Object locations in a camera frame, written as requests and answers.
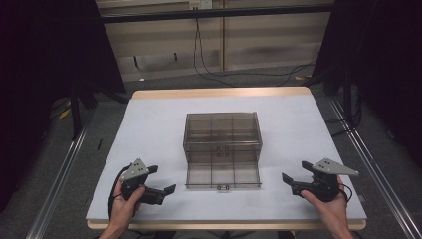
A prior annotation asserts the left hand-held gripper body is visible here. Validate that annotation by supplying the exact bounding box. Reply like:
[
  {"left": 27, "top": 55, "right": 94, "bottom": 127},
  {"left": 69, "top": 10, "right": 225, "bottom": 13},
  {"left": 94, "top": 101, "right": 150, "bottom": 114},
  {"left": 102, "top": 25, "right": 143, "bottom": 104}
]
[{"left": 119, "top": 157, "right": 150, "bottom": 202}]

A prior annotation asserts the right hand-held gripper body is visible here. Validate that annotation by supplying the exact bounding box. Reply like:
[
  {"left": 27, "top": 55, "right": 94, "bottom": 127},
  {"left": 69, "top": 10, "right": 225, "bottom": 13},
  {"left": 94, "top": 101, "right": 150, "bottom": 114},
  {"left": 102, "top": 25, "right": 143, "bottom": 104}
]
[{"left": 292, "top": 157, "right": 360, "bottom": 203}]

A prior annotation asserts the person's right hand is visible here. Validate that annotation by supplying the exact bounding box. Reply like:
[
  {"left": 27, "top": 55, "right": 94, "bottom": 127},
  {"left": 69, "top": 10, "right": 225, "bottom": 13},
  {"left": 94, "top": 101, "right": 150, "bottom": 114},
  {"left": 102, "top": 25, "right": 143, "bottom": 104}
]
[{"left": 300, "top": 175, "right": 350, "bottom": 231}]

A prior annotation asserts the person's left hand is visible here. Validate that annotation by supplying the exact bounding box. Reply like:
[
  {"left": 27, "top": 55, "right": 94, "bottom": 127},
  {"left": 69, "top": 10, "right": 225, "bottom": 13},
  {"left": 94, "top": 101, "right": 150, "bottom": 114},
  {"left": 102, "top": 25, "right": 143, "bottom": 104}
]
[{"left": 109, "top": 180, "right": 147, "bottom": 231}]

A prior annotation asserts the white table mat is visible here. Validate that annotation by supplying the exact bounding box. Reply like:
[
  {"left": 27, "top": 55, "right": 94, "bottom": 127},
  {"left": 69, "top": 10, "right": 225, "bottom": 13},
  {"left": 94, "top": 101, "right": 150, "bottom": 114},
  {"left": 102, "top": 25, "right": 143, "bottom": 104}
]
[{"left": 85, "top": 95, "right": 368, "bottom": 223}]

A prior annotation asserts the smoky transparent drawer cabinet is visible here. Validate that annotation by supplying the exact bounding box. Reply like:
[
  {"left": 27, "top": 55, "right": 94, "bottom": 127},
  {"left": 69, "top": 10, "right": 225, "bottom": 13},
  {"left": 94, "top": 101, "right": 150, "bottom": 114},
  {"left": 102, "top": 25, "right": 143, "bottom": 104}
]
[{"left": 182, "top": 112, "right": 264, "bottom": 164}]

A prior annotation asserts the black tripod stand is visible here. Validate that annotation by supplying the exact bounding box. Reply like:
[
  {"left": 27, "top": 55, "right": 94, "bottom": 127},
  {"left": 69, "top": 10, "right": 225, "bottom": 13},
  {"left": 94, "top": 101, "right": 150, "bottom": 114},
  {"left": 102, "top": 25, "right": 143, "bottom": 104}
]
[{"left": 68, "top": 79, "right": 131, "bottom": 141}]

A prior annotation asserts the wooden table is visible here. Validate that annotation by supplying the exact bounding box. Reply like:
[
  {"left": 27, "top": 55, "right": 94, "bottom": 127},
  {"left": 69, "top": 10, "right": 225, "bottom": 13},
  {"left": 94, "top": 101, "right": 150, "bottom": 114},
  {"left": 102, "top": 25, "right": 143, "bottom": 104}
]
[{"left": 87, "top": 86, "right": 367, "bottom": 231}]

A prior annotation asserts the black curtain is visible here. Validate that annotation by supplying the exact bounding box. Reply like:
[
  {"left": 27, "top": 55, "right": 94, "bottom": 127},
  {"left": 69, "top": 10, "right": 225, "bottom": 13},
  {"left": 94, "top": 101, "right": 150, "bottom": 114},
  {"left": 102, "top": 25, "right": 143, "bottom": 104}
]
[
  {"left": 0, "top": 0, "right": 127, "bottom": 213},
  {"left": 312, "top": 0, "right": 422, "bottom": 160}
]

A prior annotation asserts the black horizontal bar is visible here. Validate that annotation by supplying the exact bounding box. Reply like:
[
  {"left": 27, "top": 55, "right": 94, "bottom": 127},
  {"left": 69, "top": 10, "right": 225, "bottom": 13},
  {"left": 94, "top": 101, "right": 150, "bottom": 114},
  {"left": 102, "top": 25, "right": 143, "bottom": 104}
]
[{"left": 99, "top": 3, "right": 335, "bottom": 24}]

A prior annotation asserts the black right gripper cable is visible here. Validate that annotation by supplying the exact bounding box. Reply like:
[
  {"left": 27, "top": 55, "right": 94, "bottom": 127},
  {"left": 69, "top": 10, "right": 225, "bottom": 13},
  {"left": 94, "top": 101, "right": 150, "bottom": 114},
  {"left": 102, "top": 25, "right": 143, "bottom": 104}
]
[{"left": 338, "top": 182, "right": 354, "bottom": 204}]

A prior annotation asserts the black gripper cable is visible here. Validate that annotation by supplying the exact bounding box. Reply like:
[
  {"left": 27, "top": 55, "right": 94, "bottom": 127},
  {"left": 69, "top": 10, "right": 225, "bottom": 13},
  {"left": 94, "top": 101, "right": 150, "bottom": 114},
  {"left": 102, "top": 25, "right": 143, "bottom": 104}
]
[
  {"left": 338, "top": 182, "right": 354, "bottom": 204},
  {"left": 107, "top": 164, "right": 133, "bottom": 221}
]

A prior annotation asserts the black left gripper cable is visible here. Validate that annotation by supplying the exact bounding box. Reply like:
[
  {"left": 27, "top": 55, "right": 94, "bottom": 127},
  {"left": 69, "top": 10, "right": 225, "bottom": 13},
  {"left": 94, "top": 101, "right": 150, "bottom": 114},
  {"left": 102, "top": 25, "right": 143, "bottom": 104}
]
[{"left": 107, "top": 164, "right": 133, "bottom": 221}]

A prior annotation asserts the metal floor rail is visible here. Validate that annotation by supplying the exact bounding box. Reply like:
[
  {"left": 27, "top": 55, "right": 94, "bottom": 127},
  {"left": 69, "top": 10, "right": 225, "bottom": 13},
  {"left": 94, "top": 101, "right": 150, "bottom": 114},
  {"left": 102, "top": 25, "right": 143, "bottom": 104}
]
[
  {"left": 327, "top": 95, "right": 422, "bottom": 239},
  {"left": 25, "top": 121, "right": 92, "bottom": 239}
]

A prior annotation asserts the black stand with cables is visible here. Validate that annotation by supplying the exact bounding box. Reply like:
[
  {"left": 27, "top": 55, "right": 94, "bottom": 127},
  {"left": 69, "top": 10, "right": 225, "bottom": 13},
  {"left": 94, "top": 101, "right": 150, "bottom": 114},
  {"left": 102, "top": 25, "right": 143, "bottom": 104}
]
[{"left": 324, "top": 63, "right": 364, "bottom": 137}]

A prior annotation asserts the black hanging wall cable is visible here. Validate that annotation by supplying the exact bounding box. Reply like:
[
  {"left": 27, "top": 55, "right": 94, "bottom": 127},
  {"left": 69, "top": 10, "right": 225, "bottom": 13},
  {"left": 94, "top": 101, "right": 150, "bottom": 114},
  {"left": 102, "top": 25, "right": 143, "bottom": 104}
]
[{"left": 192, "top": 17, "right": 317, "bottom": 88}]

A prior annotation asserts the white wall outlet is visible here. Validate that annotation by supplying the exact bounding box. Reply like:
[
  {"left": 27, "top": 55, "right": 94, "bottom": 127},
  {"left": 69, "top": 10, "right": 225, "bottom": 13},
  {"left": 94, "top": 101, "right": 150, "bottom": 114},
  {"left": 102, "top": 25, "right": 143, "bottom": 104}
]
[{"left": 188, "top": 0, "right": 213, "bottom": 10}]

